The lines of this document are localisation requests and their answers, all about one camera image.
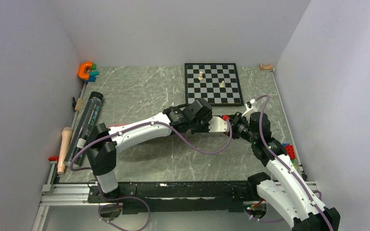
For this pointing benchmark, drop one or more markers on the orange C-shaped toy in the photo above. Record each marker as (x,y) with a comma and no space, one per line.
(84,70)

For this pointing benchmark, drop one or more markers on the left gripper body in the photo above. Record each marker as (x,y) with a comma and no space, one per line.
(201,126)

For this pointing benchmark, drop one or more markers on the teal blue toy blocks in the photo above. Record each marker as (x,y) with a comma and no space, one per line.
(93,76)

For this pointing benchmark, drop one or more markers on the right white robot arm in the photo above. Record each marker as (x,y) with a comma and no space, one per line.
(296,203)

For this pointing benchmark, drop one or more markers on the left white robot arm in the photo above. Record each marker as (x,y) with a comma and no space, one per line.
(102,150)

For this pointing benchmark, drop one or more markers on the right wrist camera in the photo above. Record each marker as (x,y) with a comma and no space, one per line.
(250,108)

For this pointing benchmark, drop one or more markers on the black front rail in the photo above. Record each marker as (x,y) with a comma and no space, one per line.
(178,196)

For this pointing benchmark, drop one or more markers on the small wooden object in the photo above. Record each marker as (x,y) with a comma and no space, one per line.
(267,67)

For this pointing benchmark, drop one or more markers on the wooden rolling pin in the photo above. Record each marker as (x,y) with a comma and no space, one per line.
(66,135)

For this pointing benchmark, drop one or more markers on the black white chessboard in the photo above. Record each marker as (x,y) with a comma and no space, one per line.
(209,88)

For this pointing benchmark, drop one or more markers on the colourful toy blocks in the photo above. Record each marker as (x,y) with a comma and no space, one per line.
(291,153)

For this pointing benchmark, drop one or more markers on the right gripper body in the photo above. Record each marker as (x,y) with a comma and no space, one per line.
(236,122)

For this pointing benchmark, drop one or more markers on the pink racket bag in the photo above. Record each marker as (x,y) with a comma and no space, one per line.
(118,125)

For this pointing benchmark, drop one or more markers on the black shuttlecock tube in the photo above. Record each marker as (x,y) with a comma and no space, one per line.
(87,122)

